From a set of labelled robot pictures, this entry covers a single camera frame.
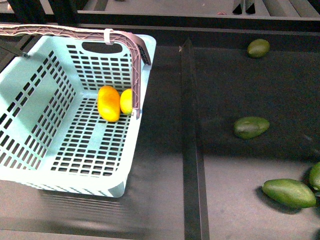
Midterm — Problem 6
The green mango middle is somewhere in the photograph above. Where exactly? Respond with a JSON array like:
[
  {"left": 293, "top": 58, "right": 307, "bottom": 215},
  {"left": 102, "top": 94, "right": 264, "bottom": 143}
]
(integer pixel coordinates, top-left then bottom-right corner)
[{"left": 233, "top": 116, "right": 270, "bottom": 140}]

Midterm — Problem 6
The yellow orange mango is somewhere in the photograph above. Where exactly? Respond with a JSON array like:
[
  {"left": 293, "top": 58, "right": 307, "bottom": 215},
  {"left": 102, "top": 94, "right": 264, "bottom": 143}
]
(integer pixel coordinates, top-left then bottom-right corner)
[{"left": 97, "top": 86, "right": 120, "bottom": 122}]

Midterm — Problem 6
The large yellow lemon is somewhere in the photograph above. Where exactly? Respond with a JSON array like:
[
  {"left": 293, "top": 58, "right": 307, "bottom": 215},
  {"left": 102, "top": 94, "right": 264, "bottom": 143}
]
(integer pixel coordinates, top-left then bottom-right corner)
[{"left": 119, "top": 88, "right": 133, "bottom": 115}]

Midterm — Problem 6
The white zip tie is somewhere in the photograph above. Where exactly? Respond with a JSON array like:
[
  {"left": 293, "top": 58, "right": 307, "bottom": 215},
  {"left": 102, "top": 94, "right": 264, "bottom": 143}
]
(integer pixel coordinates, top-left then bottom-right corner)
[{"left": 103, "top": 28, "right": 114, "bottom": 46}]

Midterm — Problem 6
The black shelf divider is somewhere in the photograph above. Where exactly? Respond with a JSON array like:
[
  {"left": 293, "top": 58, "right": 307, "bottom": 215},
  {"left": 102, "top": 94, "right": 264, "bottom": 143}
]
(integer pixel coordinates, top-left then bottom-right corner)
[{"left": 180, "top": 39, "right": 210, "bottom": 240}]

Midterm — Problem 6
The green mango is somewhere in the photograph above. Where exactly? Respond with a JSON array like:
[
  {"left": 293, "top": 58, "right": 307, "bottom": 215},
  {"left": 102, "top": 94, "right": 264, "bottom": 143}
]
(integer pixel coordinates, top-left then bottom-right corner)
[
  {"left": 247, "top": 39, "right": 270, "bottom": 58},
  {"left": 261, "top": 178, "right": 317, "bottom": 209},
  {"left": 233, "top": 116, "right": 270, "bottom": 140}
]

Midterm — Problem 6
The brown basket handle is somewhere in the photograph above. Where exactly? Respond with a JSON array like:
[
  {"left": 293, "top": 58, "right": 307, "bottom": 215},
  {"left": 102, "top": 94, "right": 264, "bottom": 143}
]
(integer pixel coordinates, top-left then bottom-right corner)
[{"left": 0, "top": 24, "right": 152, "bottom": 119}]

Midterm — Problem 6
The light blue plastic basket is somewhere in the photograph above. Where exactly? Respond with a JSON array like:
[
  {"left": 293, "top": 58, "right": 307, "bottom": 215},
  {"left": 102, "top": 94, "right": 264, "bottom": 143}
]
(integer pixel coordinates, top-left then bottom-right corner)
[{"left": 0, "top": 36, "right": 142, "bottom": 198}]

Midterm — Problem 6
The green mango far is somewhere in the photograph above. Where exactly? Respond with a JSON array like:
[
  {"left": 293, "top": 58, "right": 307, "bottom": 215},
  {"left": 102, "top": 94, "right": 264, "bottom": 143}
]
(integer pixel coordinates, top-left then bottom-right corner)
[{"left": 247, "top": 39, "right": 270, "bottom": 58}]

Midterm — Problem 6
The green mango near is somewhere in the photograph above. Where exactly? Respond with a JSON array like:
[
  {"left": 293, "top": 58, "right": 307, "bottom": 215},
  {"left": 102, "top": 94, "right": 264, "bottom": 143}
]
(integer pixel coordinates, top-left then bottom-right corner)
[{"left": 261, "top": 178, "right": 317, "bottom": 209}]

